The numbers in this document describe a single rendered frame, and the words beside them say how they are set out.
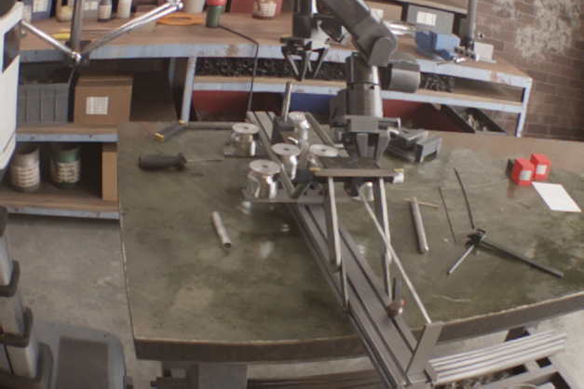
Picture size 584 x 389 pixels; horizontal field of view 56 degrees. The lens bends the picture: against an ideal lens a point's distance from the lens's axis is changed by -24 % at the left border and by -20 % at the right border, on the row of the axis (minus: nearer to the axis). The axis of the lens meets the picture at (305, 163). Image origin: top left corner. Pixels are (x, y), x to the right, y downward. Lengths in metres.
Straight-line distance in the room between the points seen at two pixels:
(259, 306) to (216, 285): 0.07
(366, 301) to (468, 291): 0.21
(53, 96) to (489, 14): 2.53
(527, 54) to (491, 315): 3.16
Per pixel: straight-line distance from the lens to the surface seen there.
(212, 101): 3.05
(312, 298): 0.96
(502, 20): 3.88
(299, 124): 1.47
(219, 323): 0.88
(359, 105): 1.08
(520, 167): 1.52
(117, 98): 2.56
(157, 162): 1.26
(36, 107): 2.60
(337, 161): 0.99
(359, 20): 1.03
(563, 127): 4.48
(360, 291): 0.94
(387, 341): 0.85
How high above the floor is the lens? 1.43
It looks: 24 degrees down
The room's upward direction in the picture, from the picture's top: 9 degrees clockwise
